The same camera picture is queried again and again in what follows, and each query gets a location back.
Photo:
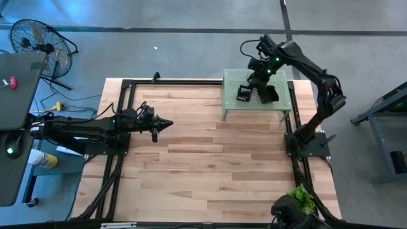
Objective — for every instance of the small black clamp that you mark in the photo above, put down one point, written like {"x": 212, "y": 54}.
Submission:
{"x": 156, "y": 77}

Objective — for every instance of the dark grey desk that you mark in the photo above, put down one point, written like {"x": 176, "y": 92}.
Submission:
{"x": 19, "y": 105}

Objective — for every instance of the silver metal bracket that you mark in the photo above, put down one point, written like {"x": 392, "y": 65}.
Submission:
{"x": 118, "y": 225}

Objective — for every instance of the black box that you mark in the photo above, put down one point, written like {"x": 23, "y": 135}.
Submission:
{"x": 399, "y": 162}

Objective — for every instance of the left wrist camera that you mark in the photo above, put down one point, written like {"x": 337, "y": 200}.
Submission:
{"x": 147, "y": 112}

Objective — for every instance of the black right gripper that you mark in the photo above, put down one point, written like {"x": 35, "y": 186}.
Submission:
{"x": 262, "y": 71}

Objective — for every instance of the black computer mouse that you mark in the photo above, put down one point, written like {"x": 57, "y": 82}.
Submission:
{"x": 13, "y": 146}

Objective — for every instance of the white and yellow bottle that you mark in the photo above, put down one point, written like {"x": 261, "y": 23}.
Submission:
{"x": 43, "y": 159}

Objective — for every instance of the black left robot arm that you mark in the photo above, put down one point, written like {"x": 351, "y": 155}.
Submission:
{"x": 79, "y": 127}

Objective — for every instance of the green perforated metal riser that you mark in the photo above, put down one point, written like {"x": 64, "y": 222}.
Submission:
{"x": 232, "y": 105}

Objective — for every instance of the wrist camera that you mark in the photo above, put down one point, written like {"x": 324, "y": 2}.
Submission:
{"x": 147, "y": 112}
{"x": 265, "y": 44}

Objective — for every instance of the black metal floor fan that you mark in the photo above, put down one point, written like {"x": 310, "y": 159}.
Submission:
{"x": 41, "y": 47}

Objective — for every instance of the yellow power plug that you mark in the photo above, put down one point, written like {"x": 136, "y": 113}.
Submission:
{"x": 58, "y": 106}

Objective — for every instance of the grey metal cart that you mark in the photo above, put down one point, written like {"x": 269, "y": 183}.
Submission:
{"x": 381, "y": 108}

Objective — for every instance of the black aluminium table frame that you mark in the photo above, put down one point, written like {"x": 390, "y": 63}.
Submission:
{"x": 178, "y": 82}

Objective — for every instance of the small green potted plant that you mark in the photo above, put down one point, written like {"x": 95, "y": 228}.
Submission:
{"x": 303, "y": 197}

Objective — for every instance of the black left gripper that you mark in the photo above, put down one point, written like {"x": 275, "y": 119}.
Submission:
{"x": 140, "y": 125}

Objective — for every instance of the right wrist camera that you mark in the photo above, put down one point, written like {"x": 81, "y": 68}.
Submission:
{"x": 265, "y": 44}

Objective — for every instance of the small square black mini plate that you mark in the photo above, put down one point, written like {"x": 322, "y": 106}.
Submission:
{"x": 243, "y": 94}

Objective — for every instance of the small red object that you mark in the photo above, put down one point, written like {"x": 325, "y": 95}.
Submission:
{"x": 12, "y": 82}

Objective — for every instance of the large square black mini plate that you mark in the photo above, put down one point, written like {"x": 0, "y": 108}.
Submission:
{"x": 273, "y": 95}

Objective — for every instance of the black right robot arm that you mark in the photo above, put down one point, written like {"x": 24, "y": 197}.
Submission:
{"x": 318, "y": 76}

